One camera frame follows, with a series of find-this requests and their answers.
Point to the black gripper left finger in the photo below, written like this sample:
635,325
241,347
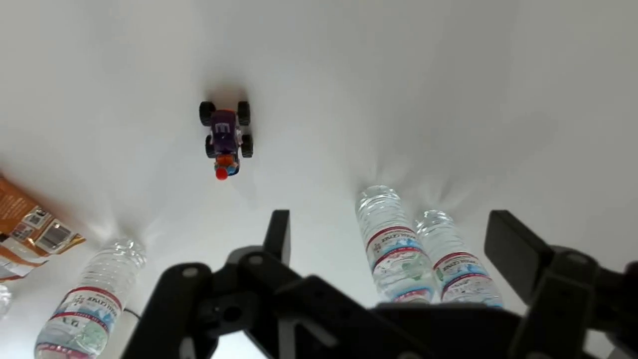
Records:
278,233

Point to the orange snack bag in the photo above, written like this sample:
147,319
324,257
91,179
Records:
21,219

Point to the clear plastic water bottle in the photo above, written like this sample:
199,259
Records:
464,271
392,247
87,305

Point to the small orange and blue toy car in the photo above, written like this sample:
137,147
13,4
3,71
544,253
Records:
225,129

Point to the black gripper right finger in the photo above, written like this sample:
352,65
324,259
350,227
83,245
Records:
516,249

